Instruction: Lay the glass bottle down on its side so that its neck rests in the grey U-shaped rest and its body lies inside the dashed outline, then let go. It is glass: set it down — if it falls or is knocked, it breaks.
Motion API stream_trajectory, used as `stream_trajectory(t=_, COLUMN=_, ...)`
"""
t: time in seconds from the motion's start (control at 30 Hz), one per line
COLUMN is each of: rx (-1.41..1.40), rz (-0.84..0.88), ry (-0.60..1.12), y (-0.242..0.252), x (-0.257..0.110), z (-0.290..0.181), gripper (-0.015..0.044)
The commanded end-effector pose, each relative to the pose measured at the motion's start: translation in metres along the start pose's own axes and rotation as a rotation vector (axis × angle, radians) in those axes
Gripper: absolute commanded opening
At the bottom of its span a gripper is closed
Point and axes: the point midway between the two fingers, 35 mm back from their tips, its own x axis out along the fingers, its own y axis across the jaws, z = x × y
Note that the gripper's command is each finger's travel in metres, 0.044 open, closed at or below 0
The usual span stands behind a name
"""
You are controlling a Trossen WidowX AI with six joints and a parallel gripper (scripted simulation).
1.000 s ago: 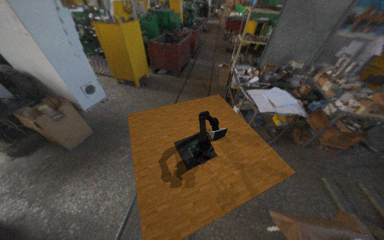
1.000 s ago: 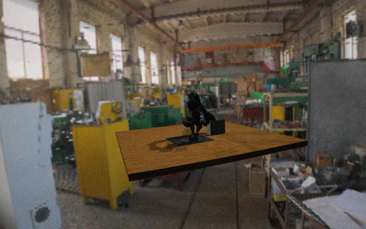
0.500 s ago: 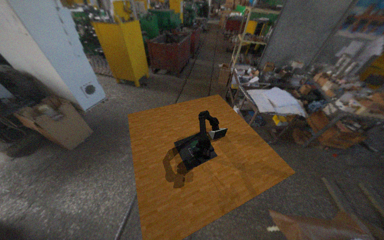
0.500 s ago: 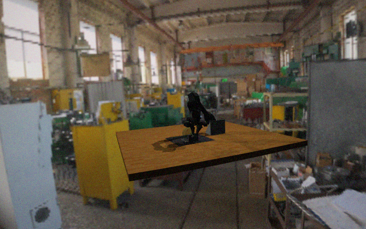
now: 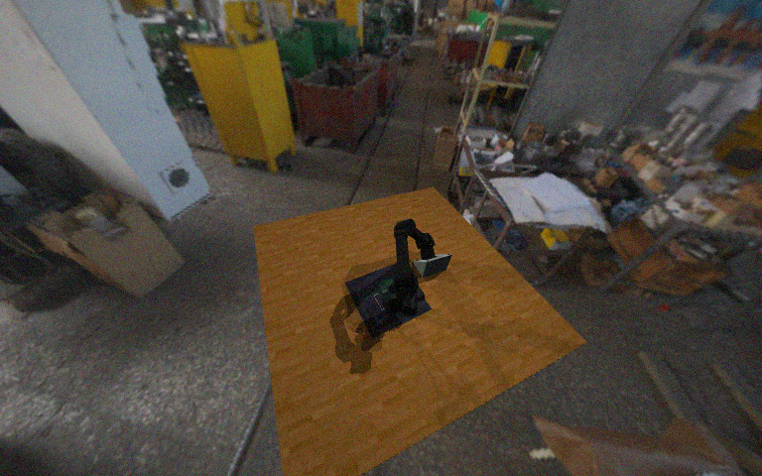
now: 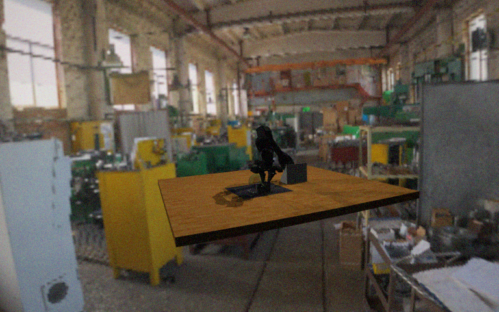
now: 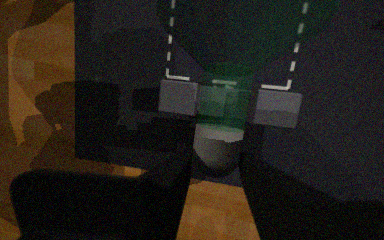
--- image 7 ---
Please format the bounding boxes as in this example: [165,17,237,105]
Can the grey blocks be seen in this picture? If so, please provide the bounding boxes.
[158,79,302,130]

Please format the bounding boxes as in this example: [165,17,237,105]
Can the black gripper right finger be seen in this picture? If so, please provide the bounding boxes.
[238,152,384,240]

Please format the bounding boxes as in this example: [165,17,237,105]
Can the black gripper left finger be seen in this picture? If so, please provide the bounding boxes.
[9,147,193,240]

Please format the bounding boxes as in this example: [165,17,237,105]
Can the dark grey flat mat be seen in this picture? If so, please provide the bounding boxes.
[74,0,384,202]

